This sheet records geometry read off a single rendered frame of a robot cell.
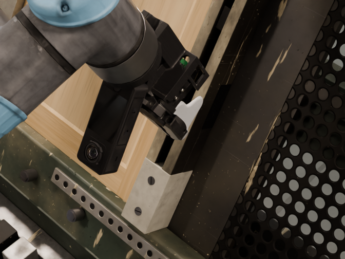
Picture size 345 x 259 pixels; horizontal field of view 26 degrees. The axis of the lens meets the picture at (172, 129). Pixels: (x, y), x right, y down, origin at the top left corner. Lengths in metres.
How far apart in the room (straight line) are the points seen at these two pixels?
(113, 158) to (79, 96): 0.66
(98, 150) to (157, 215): 0.52
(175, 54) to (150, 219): 0.55
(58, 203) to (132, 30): 0.83
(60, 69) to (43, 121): 0.86
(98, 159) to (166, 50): 0.14
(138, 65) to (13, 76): 0.14
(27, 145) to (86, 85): 0.18
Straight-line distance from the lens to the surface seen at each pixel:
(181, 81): 0.83
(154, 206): 1.31
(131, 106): 0.80
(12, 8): 1.57
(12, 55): 0.67
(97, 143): 0.82
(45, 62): 0.67
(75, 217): 1.43
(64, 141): 1.50
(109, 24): 0.68
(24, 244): 1.54
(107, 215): 1.41
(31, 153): 1.53
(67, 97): 1.49
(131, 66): 0.74
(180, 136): 0.87
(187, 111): 0.90
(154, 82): 0.83
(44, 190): 1.52
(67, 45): 0.67
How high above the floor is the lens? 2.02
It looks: 47 degrees down
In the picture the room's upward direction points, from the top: straight up
